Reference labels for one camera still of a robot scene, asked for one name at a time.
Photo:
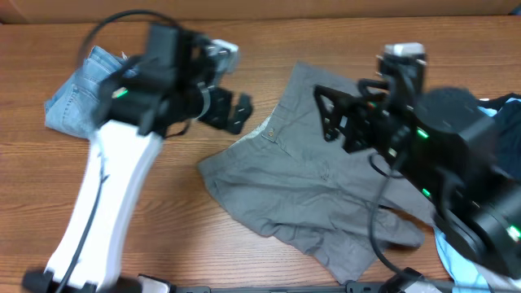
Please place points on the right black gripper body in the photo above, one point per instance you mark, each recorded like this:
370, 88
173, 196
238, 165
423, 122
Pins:
376, 133

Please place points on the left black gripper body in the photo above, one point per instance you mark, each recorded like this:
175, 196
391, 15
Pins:
216, 115

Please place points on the grey shorts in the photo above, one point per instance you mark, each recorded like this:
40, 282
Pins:
284, 180

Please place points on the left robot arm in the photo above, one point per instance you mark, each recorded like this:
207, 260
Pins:
175, 80

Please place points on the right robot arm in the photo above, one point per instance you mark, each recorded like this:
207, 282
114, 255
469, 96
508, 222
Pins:
443, 144

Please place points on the dark navy t-shirt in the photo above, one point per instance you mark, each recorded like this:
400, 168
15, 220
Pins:
506, 113

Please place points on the folded blue denim jeans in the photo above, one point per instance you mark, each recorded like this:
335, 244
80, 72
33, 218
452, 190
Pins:
70, 109

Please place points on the light blue t-shirt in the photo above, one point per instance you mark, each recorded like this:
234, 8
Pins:
465, 273

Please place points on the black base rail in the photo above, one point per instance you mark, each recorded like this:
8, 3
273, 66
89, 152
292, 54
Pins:
351, 287

